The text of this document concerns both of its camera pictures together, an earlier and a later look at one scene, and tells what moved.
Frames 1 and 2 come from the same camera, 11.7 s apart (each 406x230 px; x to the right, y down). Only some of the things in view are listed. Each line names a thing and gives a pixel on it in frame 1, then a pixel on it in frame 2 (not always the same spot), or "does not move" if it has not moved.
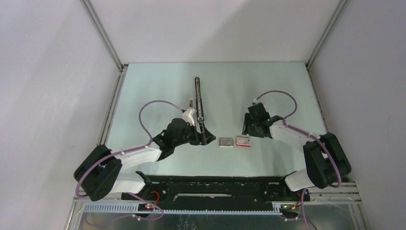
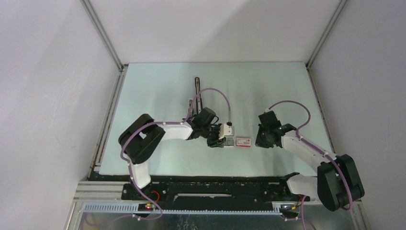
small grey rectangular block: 224,142 does not move
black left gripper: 197,134 -> 216,143
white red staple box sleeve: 244,142 does not move
